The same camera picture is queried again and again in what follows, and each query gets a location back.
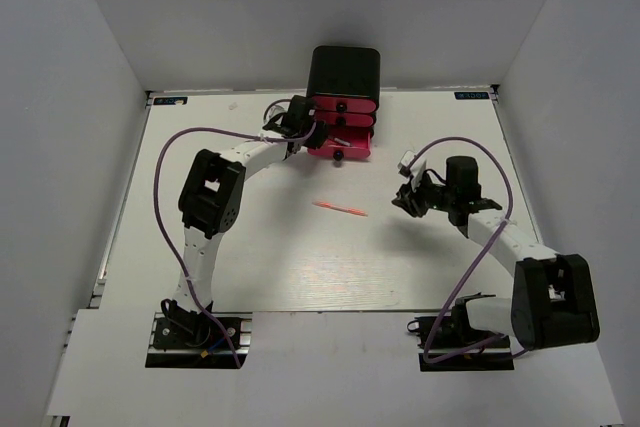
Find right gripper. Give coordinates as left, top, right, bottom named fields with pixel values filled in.
left=393, top=170, right=457, bottom=217

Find pink top drawer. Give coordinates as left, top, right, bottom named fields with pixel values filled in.
left=313, top=95, right=378, bottom=114

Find orange highlighter pen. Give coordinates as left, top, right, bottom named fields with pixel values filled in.
left=312, top=201, right=368, bottom=217

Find blue thin pen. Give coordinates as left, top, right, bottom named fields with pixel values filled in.
left=328, top=136, right=352, bottom=147

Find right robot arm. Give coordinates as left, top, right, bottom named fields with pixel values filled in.
left=392, top=156, right=600, bottom=350

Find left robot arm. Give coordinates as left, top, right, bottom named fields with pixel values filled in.
left=153, top=95, right=328, bottom=346

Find black drawer cabinet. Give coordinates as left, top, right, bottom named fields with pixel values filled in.
left=306, top=45, right=381, bottom=101

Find right blue table label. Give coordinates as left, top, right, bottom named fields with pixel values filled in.
left=454, top=91, right=490, bottom=100

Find blue table label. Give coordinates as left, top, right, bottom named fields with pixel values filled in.
left=153, top=96, right=188, bottom=106
left=454, top=91, right=490, bottom=100

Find left blue table label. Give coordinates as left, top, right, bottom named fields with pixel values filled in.
left=153, top=96, right=188, bottom=106

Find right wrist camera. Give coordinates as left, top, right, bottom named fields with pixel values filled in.
left=398, top=150, right=426, bottom=189

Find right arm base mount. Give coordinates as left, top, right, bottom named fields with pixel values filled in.
left=406, top=298, right=514, bottom=372

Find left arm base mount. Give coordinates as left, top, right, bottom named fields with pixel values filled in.
left=145, top=299, right=252, bottom=370

